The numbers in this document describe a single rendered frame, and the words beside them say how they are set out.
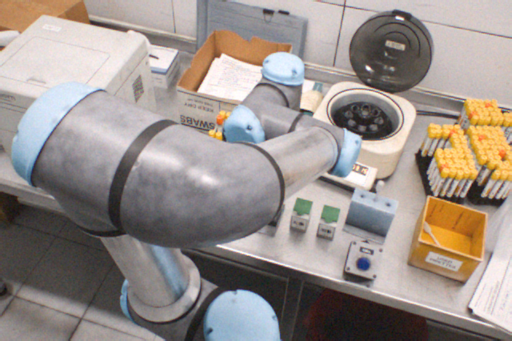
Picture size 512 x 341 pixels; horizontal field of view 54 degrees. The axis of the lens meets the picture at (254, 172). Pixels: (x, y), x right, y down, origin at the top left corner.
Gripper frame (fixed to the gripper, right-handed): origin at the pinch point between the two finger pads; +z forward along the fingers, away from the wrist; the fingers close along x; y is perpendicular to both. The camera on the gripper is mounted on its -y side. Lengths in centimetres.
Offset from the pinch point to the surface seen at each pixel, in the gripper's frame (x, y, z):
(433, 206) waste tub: -36.0, 11.7, 2.5
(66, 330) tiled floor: 72, -12, 97
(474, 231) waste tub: -46.7, 10.9, 6.7
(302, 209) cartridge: -7.6, 1.5, 3.3
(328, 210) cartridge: -13.3, 3.0, 3.3
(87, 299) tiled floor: 71, 2, 97
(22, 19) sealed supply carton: 83, 32, -8
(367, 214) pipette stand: -22.0, 4.7, 3.2
